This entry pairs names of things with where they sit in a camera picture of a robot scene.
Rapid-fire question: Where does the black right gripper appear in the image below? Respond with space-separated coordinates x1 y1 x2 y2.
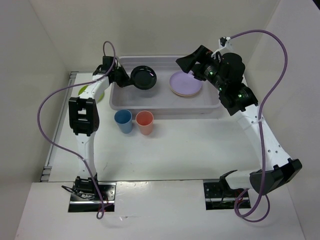
175 44 227 91

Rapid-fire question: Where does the purple plate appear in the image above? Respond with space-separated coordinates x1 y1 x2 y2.
169 71 202 94

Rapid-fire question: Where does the black plate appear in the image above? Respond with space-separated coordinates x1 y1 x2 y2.
130 65 157 90

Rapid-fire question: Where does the yellow plate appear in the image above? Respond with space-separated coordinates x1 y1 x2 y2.
171 88 202 98

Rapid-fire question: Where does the green plate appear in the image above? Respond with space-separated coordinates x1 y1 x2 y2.
77 84 105 103

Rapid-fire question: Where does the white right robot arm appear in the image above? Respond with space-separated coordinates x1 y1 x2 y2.
175 45 302 197

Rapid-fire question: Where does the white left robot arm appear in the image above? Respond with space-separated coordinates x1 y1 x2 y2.
68 56 130 200

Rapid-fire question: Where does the lavender plastic bin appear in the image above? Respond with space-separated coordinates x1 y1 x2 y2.
109 55 224 119

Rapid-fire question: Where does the blue cup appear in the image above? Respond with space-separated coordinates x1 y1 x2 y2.
114 109 133 134

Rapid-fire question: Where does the pink cup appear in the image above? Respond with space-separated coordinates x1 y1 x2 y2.
135 110 154 136

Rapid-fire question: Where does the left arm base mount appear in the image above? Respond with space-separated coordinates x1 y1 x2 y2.
61 182 117 213

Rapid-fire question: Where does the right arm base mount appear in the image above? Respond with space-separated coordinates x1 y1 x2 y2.
203 179 244 211

